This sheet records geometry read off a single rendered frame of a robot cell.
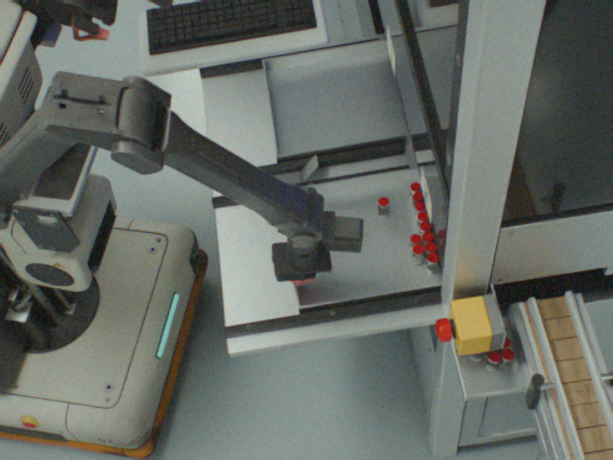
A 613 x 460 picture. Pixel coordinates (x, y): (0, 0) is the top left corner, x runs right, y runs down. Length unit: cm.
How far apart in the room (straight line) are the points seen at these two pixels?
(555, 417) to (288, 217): 55
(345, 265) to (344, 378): 89
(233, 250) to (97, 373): 75
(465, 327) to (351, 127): 57
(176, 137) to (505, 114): 42
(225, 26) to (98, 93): 103
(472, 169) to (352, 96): 75
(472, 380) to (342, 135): 58
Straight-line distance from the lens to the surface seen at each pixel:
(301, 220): 134
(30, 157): 124
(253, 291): 165
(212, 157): 120
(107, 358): 234
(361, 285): 163
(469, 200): 123
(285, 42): 210
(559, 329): 157
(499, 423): 224
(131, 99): 113
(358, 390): 249
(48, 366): 239
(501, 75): 102
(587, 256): 148
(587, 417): 152
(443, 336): 146
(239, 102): 190
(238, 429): 249
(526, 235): 136
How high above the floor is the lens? 235
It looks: 59 degrees down
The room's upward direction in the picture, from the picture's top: 10 degrees counter-clockwise
